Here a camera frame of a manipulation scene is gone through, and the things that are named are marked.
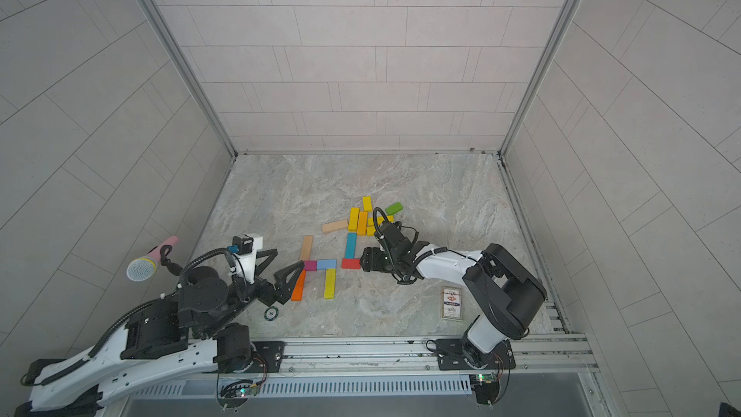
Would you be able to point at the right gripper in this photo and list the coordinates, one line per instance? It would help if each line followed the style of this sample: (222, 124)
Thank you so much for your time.
(372, 254)

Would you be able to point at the black microphone stand base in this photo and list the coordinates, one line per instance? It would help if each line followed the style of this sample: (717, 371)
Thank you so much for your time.
(201, 273)

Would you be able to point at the right circuit board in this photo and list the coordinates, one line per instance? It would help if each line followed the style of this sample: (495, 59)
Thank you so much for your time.
(487, 388)

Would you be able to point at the natural wood block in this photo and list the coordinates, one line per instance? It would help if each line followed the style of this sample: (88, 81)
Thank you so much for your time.
(306, 248)
(335, 226)

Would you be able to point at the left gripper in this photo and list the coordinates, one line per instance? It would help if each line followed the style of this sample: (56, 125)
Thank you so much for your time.
(283, 291)

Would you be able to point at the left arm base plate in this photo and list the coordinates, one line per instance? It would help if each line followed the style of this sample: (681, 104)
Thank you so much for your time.
(266, 356)

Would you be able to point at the red block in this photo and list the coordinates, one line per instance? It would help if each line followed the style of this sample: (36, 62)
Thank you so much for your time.
(351, 264)

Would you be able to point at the amber orange block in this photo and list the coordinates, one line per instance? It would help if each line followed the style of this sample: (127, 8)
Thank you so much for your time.
(362, 223)

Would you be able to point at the playing card box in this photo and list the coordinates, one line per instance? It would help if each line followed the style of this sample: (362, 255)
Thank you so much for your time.
(451, 303)

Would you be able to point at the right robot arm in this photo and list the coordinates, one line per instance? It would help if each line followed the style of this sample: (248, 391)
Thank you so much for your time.
(508, 294)

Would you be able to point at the left circuit board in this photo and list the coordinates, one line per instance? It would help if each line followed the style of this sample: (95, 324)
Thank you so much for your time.
(235, 394)

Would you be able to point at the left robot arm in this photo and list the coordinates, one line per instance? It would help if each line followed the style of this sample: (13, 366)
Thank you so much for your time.
(192, 330)

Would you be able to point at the small yellow block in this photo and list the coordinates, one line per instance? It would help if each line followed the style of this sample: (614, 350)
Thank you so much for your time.
(367, 205)

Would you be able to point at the circuit board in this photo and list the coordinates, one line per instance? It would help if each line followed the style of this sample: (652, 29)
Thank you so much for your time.
(235, 394)
(487, 388)

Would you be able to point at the light blue block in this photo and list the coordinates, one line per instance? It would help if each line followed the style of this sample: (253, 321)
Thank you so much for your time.
(326, 264)

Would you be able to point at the aluminium mounting rail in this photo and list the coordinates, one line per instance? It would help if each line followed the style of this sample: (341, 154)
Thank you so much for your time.
(376, 356)

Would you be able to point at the green block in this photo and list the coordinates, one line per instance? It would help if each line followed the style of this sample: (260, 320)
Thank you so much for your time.
(393, 209)

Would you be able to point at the teal block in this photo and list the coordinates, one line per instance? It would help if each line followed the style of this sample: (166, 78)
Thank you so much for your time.
(350, 246)

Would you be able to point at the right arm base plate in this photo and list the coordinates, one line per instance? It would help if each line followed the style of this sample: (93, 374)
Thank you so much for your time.
(458, 355)

